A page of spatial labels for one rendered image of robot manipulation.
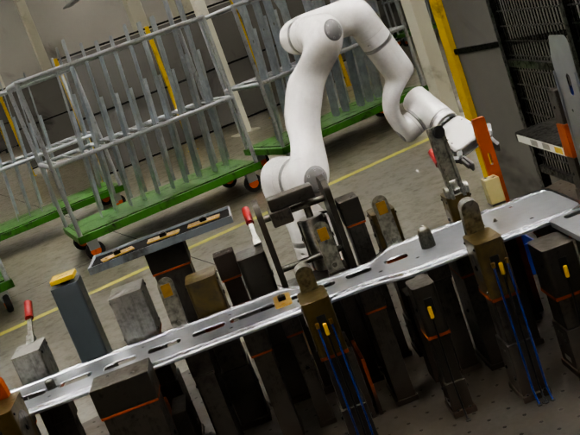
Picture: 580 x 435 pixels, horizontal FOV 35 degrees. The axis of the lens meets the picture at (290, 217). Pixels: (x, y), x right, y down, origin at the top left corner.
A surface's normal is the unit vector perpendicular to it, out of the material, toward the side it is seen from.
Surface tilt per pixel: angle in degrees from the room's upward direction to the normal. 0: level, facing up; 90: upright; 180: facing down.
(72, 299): 90
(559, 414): 0
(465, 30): 90
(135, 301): 90
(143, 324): 90
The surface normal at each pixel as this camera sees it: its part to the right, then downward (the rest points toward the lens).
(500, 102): -0.85, 0.39
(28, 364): 0.11, 0.19
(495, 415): -0.33, -0.92
